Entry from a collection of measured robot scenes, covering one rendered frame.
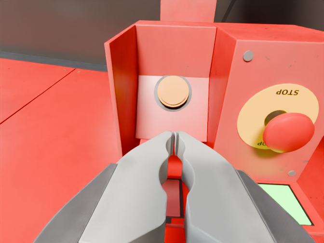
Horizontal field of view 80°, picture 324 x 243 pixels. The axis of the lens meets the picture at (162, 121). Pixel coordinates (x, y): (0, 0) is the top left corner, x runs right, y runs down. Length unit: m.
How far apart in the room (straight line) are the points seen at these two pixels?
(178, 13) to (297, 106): 0.67
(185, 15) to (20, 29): 0.76
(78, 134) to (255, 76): 0.44
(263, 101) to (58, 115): 0.53
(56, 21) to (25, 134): 0.64
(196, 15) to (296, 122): 0.69
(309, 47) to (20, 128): 0.57
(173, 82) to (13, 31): 1.03
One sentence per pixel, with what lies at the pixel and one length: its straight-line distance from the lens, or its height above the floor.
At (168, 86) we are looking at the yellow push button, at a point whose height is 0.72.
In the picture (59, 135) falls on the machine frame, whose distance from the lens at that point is 0.54.
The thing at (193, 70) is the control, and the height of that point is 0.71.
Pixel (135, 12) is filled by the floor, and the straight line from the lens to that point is 0.96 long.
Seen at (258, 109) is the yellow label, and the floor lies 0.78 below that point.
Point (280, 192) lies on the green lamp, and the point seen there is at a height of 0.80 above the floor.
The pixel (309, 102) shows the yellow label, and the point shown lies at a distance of 0.22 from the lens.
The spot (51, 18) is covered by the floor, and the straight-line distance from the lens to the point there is 1.08.
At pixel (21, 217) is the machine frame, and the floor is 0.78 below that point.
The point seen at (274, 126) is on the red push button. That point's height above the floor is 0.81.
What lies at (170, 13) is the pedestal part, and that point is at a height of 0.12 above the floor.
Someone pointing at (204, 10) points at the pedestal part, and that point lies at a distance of 0.83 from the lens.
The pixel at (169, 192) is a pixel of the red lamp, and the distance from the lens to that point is 0.22.
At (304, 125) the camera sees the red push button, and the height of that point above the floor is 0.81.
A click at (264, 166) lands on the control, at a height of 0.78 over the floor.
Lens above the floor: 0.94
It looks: 57 degrees down
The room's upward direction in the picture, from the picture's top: 175 degrees counter-clockwise
